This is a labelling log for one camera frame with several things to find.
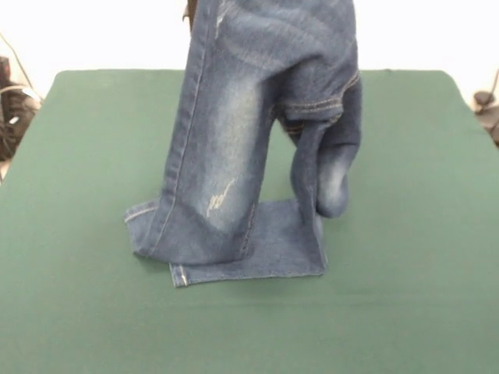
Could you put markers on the grey wheeled chair base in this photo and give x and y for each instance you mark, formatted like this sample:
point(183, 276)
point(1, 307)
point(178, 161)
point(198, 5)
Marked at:
point(483, 97)

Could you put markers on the dark green table cloth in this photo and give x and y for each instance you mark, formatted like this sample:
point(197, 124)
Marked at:
point(97, 272)

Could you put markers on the blue denim jeans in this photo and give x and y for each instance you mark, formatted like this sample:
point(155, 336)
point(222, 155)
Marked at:
point(234, 136)

